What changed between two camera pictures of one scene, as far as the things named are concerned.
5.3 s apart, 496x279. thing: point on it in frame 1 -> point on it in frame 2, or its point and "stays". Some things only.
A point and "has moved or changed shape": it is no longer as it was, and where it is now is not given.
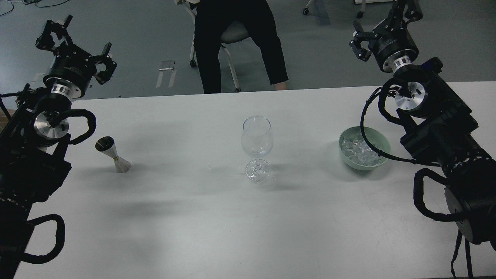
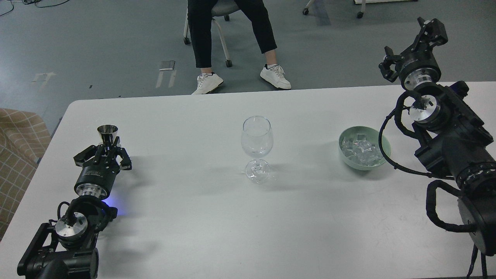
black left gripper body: x=73 y=70 -> x=97 y=177
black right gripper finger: x=402 y=13 -> x=433 y=31
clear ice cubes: x=356 y=148 stays
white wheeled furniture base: x=363 y=3 stays
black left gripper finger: x=103 y=76 -> x=126 y=162
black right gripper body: x=393 y=46 -> x=417 y=67
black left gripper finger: x=45 y=41 -> x=86 y=157
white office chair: x=233 y=32 -> x=220 y=8
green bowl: x=355 y=152 stays
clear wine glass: x=257 y=140 stays
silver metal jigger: x=106 y=144 has moved or changed shape
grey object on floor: x=167 y=65 stays
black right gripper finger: x=360 y=36 -> x=388 y=66
